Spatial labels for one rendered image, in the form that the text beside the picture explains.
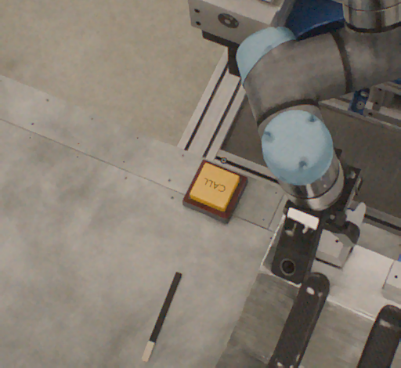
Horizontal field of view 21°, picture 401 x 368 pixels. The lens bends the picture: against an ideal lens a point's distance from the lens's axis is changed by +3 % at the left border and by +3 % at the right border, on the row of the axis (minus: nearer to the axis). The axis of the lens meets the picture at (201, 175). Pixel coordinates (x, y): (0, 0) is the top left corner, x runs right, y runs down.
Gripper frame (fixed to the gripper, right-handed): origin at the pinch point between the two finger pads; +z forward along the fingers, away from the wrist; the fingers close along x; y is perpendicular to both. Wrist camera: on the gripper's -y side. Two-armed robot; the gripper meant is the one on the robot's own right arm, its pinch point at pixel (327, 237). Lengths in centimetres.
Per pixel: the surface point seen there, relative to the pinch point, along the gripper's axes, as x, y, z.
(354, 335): -7.2, -10.6, 4.9
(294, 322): 0.8, -12.3, 4.0
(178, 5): 80, 62, 93
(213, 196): 20.7, 1.3, 7.7
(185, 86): 68, 42, 92
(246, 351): 5.1, -18.8, 2.1
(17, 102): 58, 4, 7
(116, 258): 31.2, -13.4, 7.8
